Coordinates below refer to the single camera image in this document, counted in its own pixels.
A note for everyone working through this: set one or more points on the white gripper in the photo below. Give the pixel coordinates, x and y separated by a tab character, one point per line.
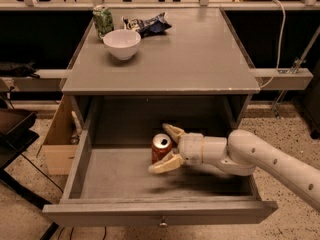
190	147

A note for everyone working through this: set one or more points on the red coke can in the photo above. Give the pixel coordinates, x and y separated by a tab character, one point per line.
161	145

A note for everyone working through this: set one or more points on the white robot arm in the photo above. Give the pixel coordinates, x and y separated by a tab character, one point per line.
240	154

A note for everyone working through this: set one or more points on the open grey top drawer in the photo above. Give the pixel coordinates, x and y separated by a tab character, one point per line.
110	186

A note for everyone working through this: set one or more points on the metal drawer knob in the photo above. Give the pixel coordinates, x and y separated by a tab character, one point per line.
163	224

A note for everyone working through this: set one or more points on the green soda can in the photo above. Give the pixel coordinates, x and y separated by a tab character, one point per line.
103	20

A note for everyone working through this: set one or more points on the grey cabinet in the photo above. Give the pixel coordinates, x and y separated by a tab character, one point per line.
193	76

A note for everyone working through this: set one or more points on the cardboard box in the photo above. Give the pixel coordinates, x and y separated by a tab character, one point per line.
60	144

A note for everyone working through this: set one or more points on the white ceramic bowl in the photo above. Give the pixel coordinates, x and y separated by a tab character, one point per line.
122	43

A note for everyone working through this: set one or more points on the blue chip bag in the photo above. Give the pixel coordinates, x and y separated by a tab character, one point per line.
153	26

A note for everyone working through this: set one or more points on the black chair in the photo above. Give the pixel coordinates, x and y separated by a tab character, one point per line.
14	142

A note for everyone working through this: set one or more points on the black cloth on rail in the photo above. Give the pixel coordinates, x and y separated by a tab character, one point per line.
14	69

